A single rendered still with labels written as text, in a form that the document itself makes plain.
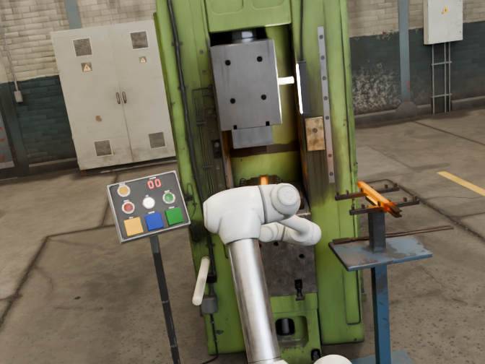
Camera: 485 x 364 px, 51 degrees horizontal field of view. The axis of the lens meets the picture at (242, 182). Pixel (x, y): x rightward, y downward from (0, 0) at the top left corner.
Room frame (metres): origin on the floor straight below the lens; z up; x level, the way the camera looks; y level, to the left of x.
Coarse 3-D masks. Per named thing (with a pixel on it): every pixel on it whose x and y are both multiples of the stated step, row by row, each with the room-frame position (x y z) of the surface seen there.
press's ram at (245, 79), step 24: (216, 48) 2.48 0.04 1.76; (240, 48) 2.47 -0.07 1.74; (264, 48) 2.46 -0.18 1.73; (216, 72) 2.48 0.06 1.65; (240, 72) 2.47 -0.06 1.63; (264, 72) 2.47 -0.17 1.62; (240, 96) 2.47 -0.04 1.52; (264, 96) 2.47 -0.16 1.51; (240, 120) 2.47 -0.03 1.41; (264, 120) 2.47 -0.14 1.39
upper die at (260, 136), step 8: (248, 128) 2.47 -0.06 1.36; (256, 128) 2.47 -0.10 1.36; (264, 128) 2.47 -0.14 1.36; (232, 136) 2.48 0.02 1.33; (240, 136) 2.48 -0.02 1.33; (248, 136) 2.47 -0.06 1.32; (256, 136) 2.47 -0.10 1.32; (264, 136) 2.47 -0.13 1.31; (272, 136) 2.46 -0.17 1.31; (240, 144) 2.48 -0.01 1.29; (248, 144) 2.47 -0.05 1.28; (256, 144) 2.47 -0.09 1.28; (264, 144) 2.47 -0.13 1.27
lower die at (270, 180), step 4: (260, 176) 2.86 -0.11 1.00; (268, 176) 2.86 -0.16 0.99; (272, 176) 2.86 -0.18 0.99; (244, 180) 2.90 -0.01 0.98; (248, 180) 2.88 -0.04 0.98; (252, 180) 2.84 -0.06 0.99; (256, 180) 2.83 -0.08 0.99; (260, 180) 2.79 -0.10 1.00; (268, 180) 2.78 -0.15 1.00; (272, 180) 2.78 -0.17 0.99; (276, 180) 2.77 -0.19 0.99; (248, 184) 2.80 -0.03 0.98; (252, 184) 2.76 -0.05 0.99; (256, 184) 2.75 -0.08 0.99; (260, 184) 2.70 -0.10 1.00; (268, 184) 2.68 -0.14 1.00
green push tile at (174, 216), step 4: (176, 208) 2.36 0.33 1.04; (168, 212) 2.34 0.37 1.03; (172, 212) 2.34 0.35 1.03; (176, 212) 2.35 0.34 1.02; (180, 212) 2.35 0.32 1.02; (168, 216) 2.33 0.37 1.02; (172, 216) 2.33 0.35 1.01; (176, 216) 2.34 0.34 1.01; (180, 216) 2.34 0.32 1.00; (168, 220) 2.32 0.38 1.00; (172, 220) 2.32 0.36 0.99; (176, 220) 2.33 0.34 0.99; (180, 220) 2.33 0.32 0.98; (168, 224) 2.31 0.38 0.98; (172, 224) 2.31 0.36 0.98
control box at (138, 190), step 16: (160, 176) 2.44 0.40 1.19; (176, 176) 2.46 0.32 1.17; (112, 192) 2.34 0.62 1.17; (128, 192) 2.35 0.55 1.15; (144, 192) 2.37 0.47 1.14; (160, 192) 2.39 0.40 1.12; (176, 192) 2.41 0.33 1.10; (112, 208) 2.32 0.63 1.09; (144, 208) 2.33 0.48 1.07; (160, 208) 2.35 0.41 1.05; (144, 224) 2.29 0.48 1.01; (176, 224) 2.32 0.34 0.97; (128, 240) 2.25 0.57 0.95
